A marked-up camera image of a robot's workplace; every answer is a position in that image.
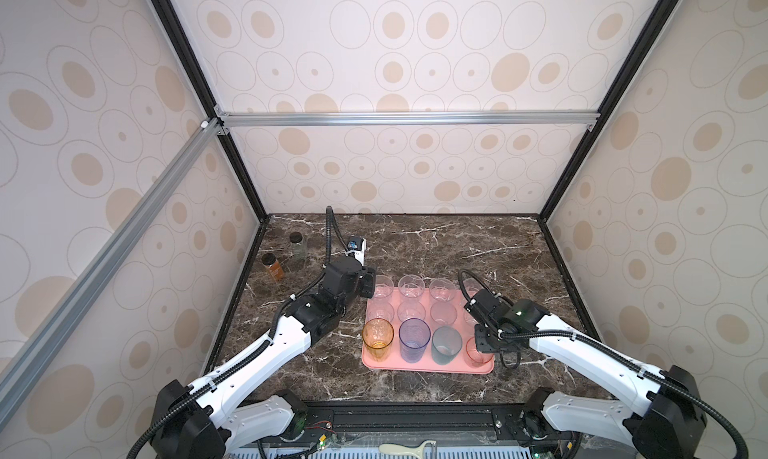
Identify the clear faceted glass six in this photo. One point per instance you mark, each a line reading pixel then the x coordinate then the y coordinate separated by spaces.
pixel 411 310

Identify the pink plastic tray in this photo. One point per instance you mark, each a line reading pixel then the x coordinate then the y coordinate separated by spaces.
pixel 458 366

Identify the yellow tall plastic tumbler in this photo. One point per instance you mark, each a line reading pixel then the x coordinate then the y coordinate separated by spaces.
pixel 378 335

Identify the aluminium frame rail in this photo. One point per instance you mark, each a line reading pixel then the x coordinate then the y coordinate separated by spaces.
pixel 39 351
pixel 418 118

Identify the teal tall plastic tumbler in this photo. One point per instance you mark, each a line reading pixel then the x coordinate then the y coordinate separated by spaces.
pixel 446 343

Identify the clear faceted glass three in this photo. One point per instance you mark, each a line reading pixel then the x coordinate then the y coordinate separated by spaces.
pixel 442 289

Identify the red sweet pepper spice jar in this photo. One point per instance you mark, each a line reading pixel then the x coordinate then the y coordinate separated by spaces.
pixel 273 266

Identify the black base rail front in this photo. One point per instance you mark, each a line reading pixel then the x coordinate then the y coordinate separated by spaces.
pixel 357 429

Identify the aluminium frame rail back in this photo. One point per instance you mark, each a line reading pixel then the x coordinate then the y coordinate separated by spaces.
pixel 418 118

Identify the clear faceted glass one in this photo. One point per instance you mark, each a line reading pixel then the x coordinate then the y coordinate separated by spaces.
pixel 411 287

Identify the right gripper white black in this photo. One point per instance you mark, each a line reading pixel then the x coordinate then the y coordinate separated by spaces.
pixel 478 335

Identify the blue tall plastic tumbler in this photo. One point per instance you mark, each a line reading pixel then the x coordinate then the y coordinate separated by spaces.
pixel 414 336

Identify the aluminium frame rail left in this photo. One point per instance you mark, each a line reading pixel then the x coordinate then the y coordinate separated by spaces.
pixel 39 351

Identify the small pink plastic cup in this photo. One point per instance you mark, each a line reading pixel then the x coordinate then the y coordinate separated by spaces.
pixel 475 357

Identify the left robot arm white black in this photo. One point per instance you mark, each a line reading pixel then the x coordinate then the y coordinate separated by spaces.
pixel 207 417

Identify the clear faceted glass four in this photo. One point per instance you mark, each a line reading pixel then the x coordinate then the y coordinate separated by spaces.
pixel 471 288

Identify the chopped parsley spice jar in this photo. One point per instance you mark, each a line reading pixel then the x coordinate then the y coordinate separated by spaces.
pixel 298 251

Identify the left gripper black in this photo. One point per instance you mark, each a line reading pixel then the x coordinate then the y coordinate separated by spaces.
pixel 368 278

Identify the clear faceted glass two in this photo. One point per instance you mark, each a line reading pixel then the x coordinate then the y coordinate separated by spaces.
pixel 380 310

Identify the cream plastic handle tool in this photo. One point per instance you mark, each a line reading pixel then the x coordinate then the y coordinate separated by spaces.
pixel 427 449

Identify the small clear round cup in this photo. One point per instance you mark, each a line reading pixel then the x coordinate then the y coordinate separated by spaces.
pixel 468 318

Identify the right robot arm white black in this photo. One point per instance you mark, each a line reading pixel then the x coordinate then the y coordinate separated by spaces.
pixel 651 409

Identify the clear faceted glass five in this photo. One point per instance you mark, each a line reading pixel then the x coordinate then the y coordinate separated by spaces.
pixel 384 287

